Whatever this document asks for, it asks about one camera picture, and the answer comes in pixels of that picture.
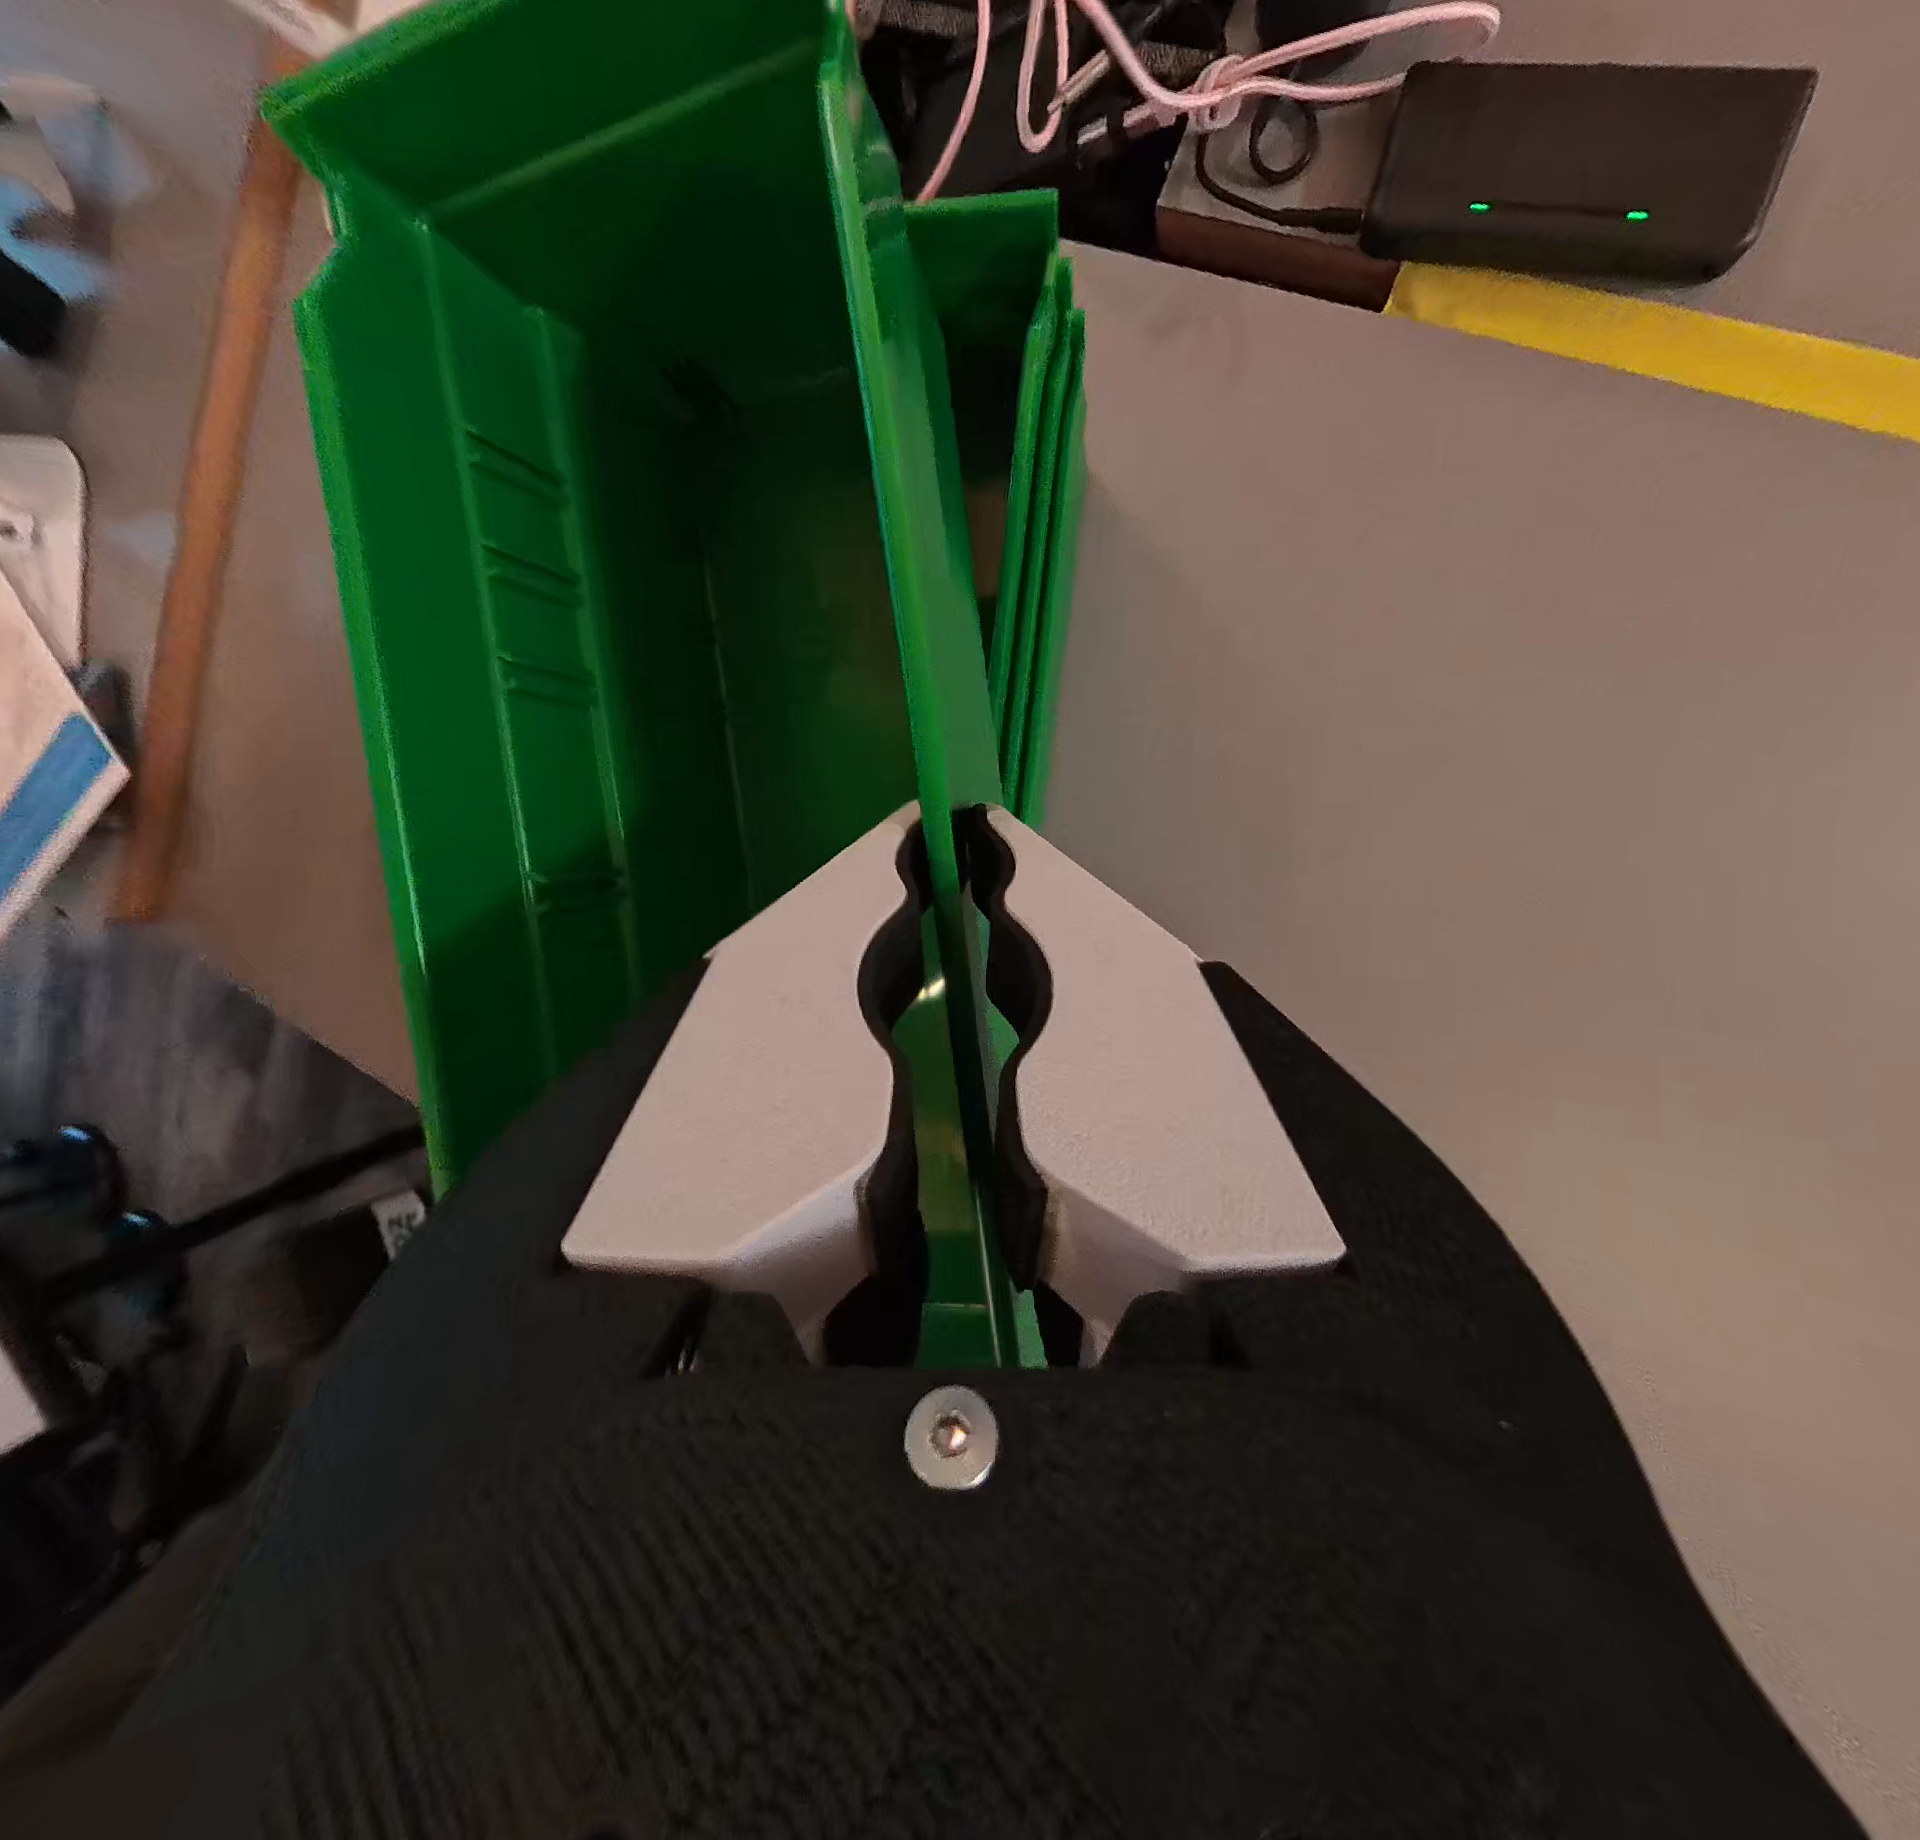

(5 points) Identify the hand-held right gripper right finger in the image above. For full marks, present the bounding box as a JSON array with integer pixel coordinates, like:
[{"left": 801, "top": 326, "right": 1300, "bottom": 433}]
[{"left": 958, "top": 806, "right": 1350, "bottom": 1367}]

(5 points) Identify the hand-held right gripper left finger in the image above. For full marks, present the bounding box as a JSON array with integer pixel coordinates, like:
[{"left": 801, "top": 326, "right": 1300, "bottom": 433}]
[{"left": 559, "top": 802, "right": 934, "bottom": 1367}]

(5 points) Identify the black chair base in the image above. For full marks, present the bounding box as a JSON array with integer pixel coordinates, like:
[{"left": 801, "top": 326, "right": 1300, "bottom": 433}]
[{"left": 0, "top": 1120, "right": 438, "bottom": 1692}]

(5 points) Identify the blue white card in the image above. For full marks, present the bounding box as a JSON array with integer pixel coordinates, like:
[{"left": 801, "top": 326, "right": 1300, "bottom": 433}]
[{"left": 0, "top": 565, "right": 132, "bottom": 941}]

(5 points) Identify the wood-edged grey table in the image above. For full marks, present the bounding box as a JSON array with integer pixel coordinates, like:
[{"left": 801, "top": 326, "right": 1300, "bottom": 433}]
[{"left": 113, "top": 0, "right": 351, "bottom": 924}]

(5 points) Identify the yellow tape line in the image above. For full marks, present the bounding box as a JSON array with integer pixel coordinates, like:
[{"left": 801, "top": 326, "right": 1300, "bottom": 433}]
[{"left": 1389, "top": 262, "right": 1920, "bottom": 445}]

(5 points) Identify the black power bank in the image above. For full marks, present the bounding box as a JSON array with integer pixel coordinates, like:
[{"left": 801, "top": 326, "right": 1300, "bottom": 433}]
[{"left": 1358, "top": 60, "right": 1820, "bottom": 285}]

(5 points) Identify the black cable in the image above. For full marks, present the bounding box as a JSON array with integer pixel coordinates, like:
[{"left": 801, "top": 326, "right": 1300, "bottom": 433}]
[{"left": 1193, "top": 84, "right": 1367, "bottom": 237}]

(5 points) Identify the pink cord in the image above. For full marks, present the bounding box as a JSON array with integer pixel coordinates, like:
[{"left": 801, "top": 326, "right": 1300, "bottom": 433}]
[{"left": 848, "top": 0, "right": 1502, "bottom": 207}]

